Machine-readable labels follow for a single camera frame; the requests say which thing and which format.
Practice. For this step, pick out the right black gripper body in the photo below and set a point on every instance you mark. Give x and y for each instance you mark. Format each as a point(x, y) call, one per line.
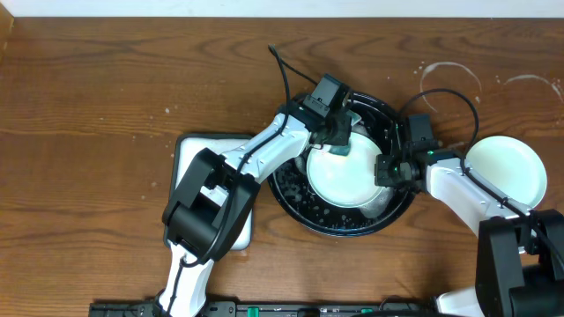
point(390, 173)

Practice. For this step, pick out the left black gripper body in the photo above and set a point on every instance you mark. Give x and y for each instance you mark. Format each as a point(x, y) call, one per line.
point(337, 132)

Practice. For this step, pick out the light green plate front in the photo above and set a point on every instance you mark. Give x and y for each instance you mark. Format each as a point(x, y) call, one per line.
point(345, 181)

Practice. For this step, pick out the light green plate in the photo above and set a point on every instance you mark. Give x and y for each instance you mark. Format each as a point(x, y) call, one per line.
point(512, 166)
point(345, 181)

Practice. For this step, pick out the green yellow sponge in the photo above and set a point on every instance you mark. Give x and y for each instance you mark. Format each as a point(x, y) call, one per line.
point(340, 150)

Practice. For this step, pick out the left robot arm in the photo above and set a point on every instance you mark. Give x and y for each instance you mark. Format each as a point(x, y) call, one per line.
point(209, 207)

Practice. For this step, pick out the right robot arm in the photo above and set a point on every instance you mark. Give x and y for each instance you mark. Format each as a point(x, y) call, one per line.
point(520, 250)

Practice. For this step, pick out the round black tray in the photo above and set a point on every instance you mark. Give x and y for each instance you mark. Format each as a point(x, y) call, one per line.
point(290, 185)

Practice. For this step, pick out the black rectangular foam tray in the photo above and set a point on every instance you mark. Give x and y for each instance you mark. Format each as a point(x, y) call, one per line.
point(187, 147)

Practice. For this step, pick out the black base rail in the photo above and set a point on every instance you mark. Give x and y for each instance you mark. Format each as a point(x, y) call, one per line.
point(232, 309)

